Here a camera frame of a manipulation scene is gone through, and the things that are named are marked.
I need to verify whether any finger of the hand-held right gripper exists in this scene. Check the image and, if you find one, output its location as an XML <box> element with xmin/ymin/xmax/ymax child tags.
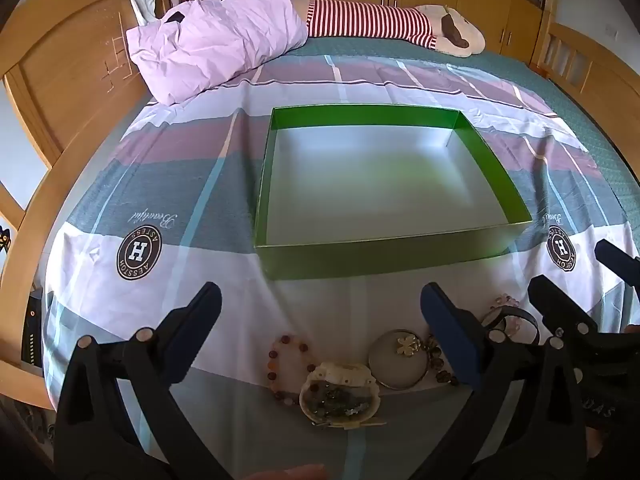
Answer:
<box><xmin>595</xmin><ymin>239</ymin><xmax>640</xmax><ymax>286</ymax></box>
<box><xmin>528</xmin><ymin>275</ymin><xmax>596</xmax><ymax>343</ymax></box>

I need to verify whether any black electronic device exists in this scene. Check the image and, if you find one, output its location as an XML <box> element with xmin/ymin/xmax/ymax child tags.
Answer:
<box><xmin>21</xmin><ymin>285</ymin><xmax>47</xmax><ymax>368</ymax></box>

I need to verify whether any silver bangle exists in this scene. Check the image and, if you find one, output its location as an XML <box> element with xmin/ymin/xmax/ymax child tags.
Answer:
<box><xmin>368</xmin><ymin>329</ymin><xmax>431</xmax><ymax>390</ymax></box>

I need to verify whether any striped plush toy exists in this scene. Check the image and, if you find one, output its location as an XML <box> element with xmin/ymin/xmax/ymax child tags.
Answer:
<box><xmin>290</xmin><ymin>0</ymin><xmax>486</xmax><ymax>57</ymax></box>

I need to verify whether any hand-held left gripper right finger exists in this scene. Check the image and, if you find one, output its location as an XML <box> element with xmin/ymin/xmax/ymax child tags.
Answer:
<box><xmin>420</xmin><ymin>282</ymin><xmax>588</xmax><ymax>480</ymax></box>

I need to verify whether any wooden footboard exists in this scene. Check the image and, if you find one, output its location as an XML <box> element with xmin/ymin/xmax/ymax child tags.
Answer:
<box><xmin>529</xmin><ymin>7</ymin><xmax>640</xmax><ymax>181</ymax></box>

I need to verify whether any person's right hand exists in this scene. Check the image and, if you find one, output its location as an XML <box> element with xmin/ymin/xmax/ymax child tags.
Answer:
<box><xmin>583</xmin><ymin>424</ymin><xmax>609</xmax><ymax>461</ymax></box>

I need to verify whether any green cardboard box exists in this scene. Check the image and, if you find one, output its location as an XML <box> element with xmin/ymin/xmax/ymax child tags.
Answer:
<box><xmin>252</xmin><ymin>104</ymin><xmax>533</xmax><ymax>281</ymax></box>

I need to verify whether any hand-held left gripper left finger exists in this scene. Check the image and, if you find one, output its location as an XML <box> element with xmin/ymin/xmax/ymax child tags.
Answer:
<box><xmin>54</xmin><ymin>281</ymin><xmax>236</xmax><ymax>480</ymax></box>

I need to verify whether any wooden headboard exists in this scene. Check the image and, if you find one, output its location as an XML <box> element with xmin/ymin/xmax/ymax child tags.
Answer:
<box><xmin>0</xmin><ymin>0</ymin><xmax>168</xmax><ymax>411</ymax></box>

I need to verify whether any brown beaded bracelet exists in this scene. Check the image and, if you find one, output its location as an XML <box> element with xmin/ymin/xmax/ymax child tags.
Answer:
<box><xmin>267</xmin><ymin>335</ymin><xmax>317</xmax><ymax>404</ymax></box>

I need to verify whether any black bangle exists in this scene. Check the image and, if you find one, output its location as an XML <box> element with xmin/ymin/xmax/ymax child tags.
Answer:
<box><xmin>481</xmin><ymin>306</ymin><xmax>541</xmax><ymax>347</ymax></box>

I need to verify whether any teal bedspread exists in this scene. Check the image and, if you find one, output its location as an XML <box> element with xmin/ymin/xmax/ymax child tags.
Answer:
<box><xmin>280</xmin><ymin>35</ymin><xmax>640</xmax><ymax>221</ymax></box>

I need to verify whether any printed bedsheet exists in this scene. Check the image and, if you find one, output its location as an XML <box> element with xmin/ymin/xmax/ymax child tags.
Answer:
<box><xmin>42</xmin><ymin>50</ymin><xmax>640</xmax><ymax>480</ymax></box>

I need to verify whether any person's left hand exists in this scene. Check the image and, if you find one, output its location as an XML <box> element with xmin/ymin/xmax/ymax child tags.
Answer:
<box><xmin>235</xmin><ymin>464</ymin><xmax>329</xmax><ymax>480</ymax></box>

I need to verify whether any pink bead bracelet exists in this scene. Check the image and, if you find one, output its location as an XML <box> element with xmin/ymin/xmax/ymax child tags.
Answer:
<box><xmin>489</xmin><ymin>295</ymin><xmax>532</xmax><ymax>337</ymax></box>

